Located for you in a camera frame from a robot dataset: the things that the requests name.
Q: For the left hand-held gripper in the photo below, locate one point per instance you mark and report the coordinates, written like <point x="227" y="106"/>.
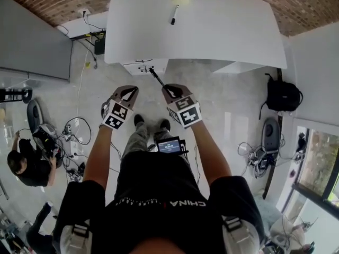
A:
<point x="116" y="115"/>

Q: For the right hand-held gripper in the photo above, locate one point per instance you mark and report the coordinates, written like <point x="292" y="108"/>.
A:
<point x="186" y="112"/>

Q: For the black pen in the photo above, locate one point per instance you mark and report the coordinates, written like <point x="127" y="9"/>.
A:
<point x="159" y="79"/>

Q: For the black and white marker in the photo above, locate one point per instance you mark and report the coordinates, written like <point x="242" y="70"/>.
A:
<point x="174" y="14"/>

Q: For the person's right forearm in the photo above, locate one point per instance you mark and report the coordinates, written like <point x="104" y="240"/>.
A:
<point x="212" y="152"/>

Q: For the person's left forearm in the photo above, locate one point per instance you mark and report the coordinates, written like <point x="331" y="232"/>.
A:
<point x="99" y="155"/>

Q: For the white drawer unit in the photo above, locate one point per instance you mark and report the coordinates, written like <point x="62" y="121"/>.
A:
<point x="161" y="70"/>

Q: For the white desk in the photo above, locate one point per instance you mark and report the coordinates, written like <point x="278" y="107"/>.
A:
<point x="212" y="30"/>

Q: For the person's left black shoe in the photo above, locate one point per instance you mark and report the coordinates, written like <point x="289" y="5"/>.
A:
<point x="139" y="119"/>

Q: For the person's black shoe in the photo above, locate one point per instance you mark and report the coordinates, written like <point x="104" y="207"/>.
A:
<point x="139" y="119"/>
<point x="165" y="123"/>

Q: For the person's right black shoe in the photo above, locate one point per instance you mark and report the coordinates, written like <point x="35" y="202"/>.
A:
<point x="165" y="123"/>

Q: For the person's camouflage trousers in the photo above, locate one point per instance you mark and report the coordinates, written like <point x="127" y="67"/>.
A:
<point x="137" y="139"/>

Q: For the small black screen device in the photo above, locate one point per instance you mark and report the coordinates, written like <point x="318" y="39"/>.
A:
<point x="169" y="145"/>

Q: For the black router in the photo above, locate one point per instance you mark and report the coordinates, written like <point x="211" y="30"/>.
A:
<point x="99" y="47"/>

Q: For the white power strip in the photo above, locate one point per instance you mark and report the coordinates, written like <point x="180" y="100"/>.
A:
<point x="74" y="148"/>

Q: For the grey oval device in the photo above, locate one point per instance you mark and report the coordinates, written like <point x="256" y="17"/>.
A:
<point x="34" y="114"/>
<point x="270" y="134"/>

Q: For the person's black t-shirt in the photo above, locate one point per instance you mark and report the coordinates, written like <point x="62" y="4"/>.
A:
<point x="159" y="189"/>

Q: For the black backpack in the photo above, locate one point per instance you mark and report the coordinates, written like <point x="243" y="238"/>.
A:
<point x="283" y="96"/>

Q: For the grey refrigerator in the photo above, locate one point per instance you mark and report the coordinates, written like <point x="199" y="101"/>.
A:
<point x="31" y="41"/>

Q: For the dark framed window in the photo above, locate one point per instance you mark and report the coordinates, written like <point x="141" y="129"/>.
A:
<point x="320" y="163"/>

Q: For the white wall socket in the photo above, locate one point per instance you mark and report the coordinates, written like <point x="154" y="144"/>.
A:
<point x="84" y="12"/>

